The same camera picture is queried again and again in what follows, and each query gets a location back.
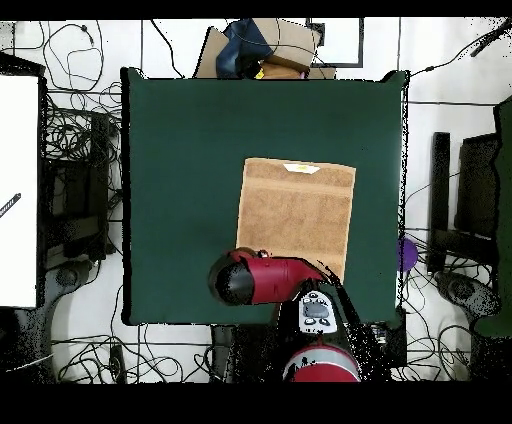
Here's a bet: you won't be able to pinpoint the tan terry towel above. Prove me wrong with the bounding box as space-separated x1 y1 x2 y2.
234 156 357 283

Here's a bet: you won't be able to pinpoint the dark green table cloth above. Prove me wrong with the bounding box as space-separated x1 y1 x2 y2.
120 66 410 327

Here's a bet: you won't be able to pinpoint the purple round object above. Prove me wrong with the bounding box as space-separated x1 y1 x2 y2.
396 237 420 273

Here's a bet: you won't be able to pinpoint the dark blue garment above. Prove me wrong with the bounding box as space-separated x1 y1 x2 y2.
215 18 276 79

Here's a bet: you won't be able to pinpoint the black metal rack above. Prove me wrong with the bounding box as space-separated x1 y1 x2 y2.
39 111 111 261

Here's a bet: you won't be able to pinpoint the brown cardboard box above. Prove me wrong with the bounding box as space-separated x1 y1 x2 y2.
193 17 338 80

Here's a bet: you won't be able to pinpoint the black upright bar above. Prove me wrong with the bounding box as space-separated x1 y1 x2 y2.
426 131 452 276

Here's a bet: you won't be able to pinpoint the black power strip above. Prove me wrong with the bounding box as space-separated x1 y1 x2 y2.
385 306 408 369

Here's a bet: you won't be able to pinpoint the grey stand base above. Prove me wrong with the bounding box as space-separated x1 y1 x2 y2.
46 258 95 297
434 270 500 318

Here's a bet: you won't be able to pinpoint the black power brick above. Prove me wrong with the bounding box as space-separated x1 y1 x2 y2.
108 343 128 383

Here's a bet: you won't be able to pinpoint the black panel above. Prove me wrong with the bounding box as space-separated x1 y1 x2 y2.
454 133 501 241

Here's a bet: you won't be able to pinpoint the white board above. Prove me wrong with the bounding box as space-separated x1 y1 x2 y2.
0 74 40 309

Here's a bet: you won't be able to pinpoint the grey striped rod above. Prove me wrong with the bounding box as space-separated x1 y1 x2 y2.
0 192 22 219

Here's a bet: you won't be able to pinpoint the dark green fabric furniture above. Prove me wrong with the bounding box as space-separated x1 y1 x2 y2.
473 94 512 339

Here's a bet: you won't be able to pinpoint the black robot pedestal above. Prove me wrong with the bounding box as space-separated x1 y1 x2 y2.
210 324 289 383

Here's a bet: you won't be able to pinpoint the black square floor frame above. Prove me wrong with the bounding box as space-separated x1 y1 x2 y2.
305 17 365 68

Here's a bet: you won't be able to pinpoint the tangled black floor cables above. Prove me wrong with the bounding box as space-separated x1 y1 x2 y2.
371 319 473 382
51 323 213 383
39 21 123 161

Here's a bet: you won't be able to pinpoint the black cable with plug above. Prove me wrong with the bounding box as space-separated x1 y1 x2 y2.
409 17 512 79

